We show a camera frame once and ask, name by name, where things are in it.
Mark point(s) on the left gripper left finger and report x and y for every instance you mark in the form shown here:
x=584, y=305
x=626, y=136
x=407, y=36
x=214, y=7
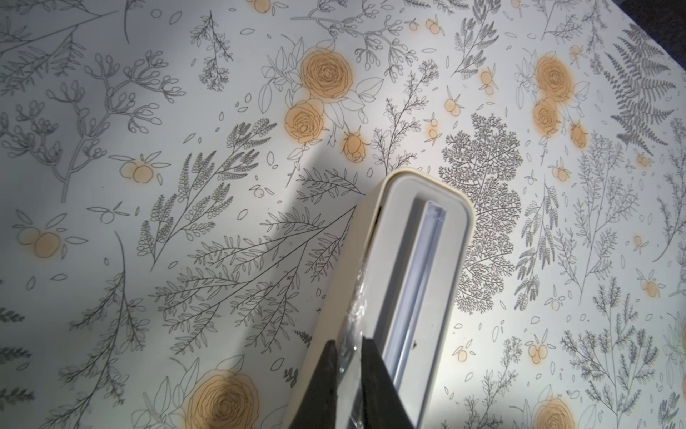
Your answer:
x=319, y=406

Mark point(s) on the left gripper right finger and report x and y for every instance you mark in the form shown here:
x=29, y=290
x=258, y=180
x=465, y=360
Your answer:
x=382, y=407

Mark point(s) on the clear plastic wrap sheet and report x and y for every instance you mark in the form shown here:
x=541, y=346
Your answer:
x=349, y=390

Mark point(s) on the cream plastic wrap dispenser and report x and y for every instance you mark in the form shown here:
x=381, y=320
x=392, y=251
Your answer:
x=410, y=235

